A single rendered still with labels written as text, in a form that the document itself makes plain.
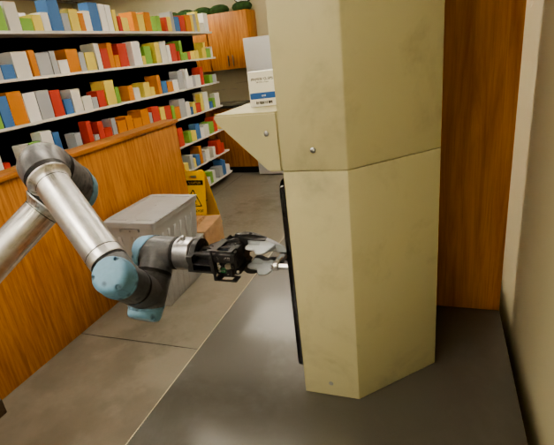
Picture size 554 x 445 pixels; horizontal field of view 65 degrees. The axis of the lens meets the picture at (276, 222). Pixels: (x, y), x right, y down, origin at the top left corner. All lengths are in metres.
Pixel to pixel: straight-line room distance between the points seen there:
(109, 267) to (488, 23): 0.88
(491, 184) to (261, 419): 0.71
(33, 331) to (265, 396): 2.19
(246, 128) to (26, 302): 2.34
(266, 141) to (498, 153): 0.55
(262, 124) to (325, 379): 0.52
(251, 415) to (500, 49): 0.89
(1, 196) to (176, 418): 2.03
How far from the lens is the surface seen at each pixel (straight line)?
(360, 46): 0.71
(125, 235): 3.14
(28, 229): 1.22
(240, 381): 1.02
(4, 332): 2.88
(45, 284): 3.01
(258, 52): 5.96
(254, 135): 0.75
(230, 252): 0.89
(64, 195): 1.01
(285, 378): 1.01
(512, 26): 1.06
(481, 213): 1.13
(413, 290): 0.90
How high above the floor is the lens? 1.60
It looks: 21 degrees down
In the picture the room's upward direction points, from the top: 7 degrees counter-clockwise
